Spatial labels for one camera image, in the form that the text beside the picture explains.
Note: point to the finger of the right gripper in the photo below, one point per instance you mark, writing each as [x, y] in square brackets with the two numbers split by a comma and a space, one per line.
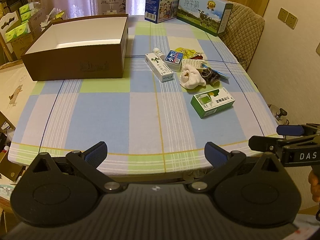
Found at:
[264, 144]
[292, 130]

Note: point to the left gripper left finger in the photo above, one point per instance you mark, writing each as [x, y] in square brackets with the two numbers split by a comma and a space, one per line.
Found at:
[86, 163]

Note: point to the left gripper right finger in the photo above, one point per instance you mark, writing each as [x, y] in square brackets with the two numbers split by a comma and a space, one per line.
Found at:
[224, 164]

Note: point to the green medicine box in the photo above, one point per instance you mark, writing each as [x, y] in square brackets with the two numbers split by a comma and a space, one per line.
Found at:
[211, 102]

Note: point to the dark velvet scrunchie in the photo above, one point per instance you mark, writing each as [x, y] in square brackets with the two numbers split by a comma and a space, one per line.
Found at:
[210, 76]

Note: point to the white sock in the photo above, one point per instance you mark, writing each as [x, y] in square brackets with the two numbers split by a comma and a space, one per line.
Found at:
[191, 78]

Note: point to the white ointment box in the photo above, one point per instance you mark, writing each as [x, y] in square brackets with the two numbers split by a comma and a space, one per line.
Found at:
[159, 68]

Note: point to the blue dental floss box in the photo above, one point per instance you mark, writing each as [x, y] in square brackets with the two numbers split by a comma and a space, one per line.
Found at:
[174, 60]

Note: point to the yellow snack packet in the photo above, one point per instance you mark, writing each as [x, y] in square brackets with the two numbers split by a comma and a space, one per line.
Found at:
[187, 53]

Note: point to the small white pill bottle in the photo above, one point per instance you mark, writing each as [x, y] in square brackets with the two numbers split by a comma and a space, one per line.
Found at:
[159, 53]

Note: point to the blue white toothpaste tube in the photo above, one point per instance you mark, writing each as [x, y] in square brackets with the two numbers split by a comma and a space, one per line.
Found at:
[223, 76]

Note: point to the red candy packet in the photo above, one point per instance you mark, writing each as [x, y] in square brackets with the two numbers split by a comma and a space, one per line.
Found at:
[197, 57]

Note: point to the person's right hand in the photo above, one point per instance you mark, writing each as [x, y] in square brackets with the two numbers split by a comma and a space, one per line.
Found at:
[314, 186]

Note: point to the plaid tablecloth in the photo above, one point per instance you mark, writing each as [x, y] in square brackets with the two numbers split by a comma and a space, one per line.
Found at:
[149, 126]

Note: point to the cream cartoon bedsheet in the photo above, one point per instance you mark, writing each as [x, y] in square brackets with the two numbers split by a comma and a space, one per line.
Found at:
[16, 86]

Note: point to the quilted beige chair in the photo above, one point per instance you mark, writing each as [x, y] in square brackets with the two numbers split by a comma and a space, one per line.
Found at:
[242, 33]

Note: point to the brown cardboard storage box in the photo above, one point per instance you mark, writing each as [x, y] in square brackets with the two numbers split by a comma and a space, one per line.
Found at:
[92, 47]

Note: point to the light blue milk case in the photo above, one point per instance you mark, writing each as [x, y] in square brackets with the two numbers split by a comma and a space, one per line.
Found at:
[210, 16]

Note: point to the bin with trash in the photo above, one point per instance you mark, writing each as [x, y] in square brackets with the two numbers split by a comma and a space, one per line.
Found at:
[56, 15]

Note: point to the cardboard box with tissues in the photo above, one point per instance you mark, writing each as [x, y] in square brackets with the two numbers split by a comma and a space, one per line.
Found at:
[20, 28]

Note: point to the white humidifier box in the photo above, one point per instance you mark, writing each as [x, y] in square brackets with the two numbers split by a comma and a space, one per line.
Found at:
[107, 7]

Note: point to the wall power sockets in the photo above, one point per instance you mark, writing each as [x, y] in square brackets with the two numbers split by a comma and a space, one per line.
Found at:
[289, 19]

